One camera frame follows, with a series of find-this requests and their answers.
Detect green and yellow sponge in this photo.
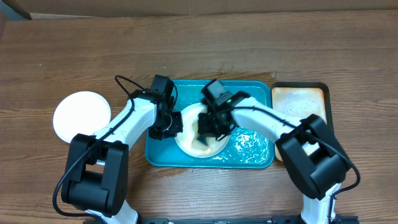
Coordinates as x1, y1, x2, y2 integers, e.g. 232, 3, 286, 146
197, 135, 208, 146

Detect white plate with brown stain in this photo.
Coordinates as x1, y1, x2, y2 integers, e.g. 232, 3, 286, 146
175, 103, 229, 158

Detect white plate with red stain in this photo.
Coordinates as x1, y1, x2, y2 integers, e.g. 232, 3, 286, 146
53, 91, 111, 143

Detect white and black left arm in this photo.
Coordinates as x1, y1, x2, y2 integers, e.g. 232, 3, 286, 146
53, 88, 182, 223

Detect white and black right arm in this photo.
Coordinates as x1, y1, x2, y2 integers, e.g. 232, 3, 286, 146
198, 90, 354, 223

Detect teal plastic tray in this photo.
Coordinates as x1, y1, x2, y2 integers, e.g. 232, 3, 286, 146
145, 80, 274, 169

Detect black tray with soapy foam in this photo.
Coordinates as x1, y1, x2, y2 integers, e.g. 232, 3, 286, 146
271, 82, 335, 162

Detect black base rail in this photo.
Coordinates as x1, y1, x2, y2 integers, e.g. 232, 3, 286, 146
83, 215, 359, 224

